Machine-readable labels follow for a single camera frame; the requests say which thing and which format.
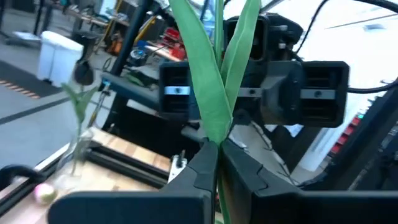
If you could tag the clear glass vase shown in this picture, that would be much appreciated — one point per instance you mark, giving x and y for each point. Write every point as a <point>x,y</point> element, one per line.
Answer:
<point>77,149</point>

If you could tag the white trash bin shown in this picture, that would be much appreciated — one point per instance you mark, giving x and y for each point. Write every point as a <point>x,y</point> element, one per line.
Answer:
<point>59,59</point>

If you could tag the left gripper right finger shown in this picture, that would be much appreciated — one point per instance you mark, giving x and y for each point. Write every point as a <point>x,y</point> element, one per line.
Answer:
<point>295,208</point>

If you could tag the cluttered background workbench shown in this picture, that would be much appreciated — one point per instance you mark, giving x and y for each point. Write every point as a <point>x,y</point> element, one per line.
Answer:
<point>93,20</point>

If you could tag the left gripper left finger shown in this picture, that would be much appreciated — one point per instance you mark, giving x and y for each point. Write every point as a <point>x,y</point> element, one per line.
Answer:
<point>155,205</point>

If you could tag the white metal bracket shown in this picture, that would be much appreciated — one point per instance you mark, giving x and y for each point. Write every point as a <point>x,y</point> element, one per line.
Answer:
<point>177,165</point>

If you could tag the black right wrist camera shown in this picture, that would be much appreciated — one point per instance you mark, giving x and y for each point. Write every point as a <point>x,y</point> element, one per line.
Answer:
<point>262,21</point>

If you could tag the black aluminium table frame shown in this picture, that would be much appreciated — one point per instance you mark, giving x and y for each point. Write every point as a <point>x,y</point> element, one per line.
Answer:
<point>124,165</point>

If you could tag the pale pink artificial tulip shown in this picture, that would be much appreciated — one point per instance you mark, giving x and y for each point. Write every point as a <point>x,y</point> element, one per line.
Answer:
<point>45,193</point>

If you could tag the dark grey side desk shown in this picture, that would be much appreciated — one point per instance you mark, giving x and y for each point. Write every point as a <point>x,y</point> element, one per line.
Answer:
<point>130,90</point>

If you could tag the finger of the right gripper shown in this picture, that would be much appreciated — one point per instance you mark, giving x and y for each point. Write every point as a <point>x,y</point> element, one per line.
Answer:
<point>164,93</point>
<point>339,93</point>

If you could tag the orange striped floor mat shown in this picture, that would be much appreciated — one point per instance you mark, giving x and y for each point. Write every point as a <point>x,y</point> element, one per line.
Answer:
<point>18,89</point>

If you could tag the black artificial tulip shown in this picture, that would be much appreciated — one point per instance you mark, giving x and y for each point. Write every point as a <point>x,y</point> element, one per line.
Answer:
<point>84,72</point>

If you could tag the red toolbox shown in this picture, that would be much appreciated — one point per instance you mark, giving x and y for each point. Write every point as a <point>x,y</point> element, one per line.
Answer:
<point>174,37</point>

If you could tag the black diagonal stand pole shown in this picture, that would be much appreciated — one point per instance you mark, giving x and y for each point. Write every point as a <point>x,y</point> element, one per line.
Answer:
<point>130,37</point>

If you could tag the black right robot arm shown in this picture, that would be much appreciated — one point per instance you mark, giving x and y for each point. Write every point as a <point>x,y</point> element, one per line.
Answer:
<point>373,140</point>

